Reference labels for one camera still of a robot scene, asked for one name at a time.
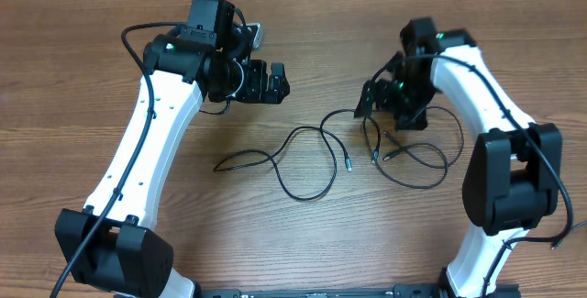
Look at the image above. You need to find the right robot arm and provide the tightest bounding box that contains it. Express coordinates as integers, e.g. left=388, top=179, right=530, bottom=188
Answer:
left=354, top=17, right=568, bottom=297

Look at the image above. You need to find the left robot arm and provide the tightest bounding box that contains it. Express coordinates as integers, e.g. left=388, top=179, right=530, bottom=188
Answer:
left=54, top=0, right=290, bottom=297

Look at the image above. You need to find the black cable bundle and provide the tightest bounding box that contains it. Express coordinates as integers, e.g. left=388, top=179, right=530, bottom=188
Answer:
left=212, top=107, right=382, bottom=203

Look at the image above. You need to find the black cable end right edge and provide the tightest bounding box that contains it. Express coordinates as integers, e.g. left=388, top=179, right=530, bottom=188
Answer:
left=551, top=220, right=587, bottom=250

